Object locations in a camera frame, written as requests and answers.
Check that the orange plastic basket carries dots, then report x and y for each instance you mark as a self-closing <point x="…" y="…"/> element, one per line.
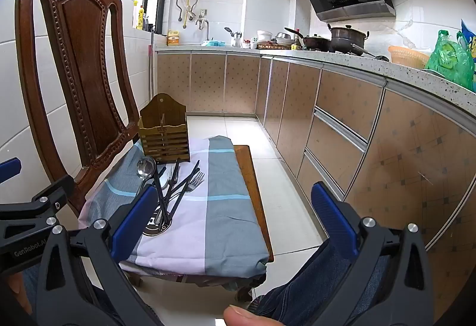
<point x="407" y="57"/>

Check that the group of sauce bottles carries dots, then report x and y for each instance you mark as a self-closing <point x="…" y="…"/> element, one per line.
<point x="296" y="43"/>

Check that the green plastic bag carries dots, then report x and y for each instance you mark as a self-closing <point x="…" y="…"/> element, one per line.
<point x="452" y="61"/>

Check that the dark pot with lid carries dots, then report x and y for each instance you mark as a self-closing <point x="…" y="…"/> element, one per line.
<point x="347" y="37"/>

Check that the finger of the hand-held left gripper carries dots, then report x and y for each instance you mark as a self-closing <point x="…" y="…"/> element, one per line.
<point x="10" y="169"/>
<point x="41" y="205"/>

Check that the metal basin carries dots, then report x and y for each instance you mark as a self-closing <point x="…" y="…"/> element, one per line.
<point x="285" y="38"/>

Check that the black chopstick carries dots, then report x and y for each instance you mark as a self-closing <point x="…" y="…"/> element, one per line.
<point x="193" y="171"/>
<point x="160" y="199"/>
<point x="173" y="177"/>
<point x="162" y="174"/>

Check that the metal spoon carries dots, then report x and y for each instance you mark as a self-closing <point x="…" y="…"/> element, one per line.
<point x="145" y="166"/>

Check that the kitchen counter cabinets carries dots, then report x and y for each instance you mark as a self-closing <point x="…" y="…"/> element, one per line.
<point x="349" y="102"/>

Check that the stack of white bowls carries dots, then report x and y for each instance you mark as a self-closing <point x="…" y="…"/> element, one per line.
<point x="264" y="36"/>

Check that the yellow detergent bottle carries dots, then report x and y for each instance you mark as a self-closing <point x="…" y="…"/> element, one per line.
<point x="140" y="19"/>

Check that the person's right leg in jeans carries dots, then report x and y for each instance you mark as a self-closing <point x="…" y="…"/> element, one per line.
<point x="297" y="296"/>

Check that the blue dish cloth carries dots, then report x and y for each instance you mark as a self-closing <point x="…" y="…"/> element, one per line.
<point x="214" y="44"/>

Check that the metal kitchen faucet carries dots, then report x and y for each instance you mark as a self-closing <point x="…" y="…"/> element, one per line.
<point x="202" y="22"/>

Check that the patterned tray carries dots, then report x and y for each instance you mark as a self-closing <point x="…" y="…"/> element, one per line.
<point x="273" y="47"/>

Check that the checked grey and pink cloth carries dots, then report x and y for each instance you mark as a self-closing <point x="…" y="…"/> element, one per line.
<point x="223" y="199"/>

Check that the yellow oil jug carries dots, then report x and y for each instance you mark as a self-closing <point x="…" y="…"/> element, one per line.
<point x="173" y="39"/>

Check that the black wok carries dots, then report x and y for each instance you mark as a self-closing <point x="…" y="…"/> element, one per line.
<point x="316" y="42"/>

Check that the white cup with kitchen utensils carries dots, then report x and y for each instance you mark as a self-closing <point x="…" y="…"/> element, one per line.
<point x="236" y="41"/>

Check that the person's right hand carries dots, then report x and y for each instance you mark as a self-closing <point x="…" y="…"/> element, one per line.
<point x="245" y="316"/>

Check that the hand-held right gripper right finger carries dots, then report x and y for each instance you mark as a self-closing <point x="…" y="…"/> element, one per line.
<point x="334" y="214"/>

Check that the metal fork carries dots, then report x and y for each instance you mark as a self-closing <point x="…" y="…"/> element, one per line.
<point x="198" y="177"/>
<point x="191" y="186"/>

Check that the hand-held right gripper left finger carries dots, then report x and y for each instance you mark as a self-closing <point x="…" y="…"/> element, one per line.
<point x="134" y="218"/>

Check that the carved wooden chair back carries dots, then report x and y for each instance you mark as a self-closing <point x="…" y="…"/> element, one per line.
<point x="85" y="69"/>

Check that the blue printed bag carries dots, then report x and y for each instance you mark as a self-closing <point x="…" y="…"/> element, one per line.
<point x="469" y="35"/>

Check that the wooden slatted utensil holder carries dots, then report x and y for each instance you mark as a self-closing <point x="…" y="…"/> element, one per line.
<point x="163" y="140"/>

